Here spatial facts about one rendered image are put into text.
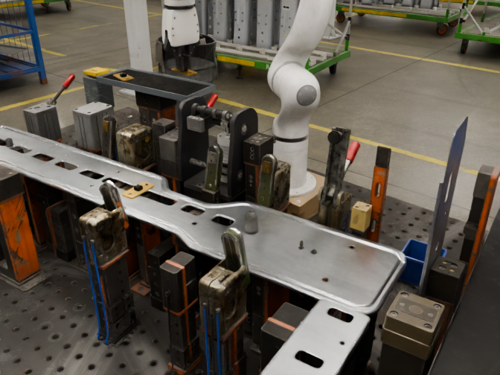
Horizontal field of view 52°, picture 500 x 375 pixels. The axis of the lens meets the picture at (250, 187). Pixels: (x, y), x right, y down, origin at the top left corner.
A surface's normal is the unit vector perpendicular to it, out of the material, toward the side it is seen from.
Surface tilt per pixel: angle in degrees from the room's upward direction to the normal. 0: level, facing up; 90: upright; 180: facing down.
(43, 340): 0
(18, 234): 90
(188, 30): 93
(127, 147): 90
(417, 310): 0
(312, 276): 0
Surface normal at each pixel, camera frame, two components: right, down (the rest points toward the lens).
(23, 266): 0.84, 0.25
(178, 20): 0.62, 0.37
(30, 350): 0.00, -0.88
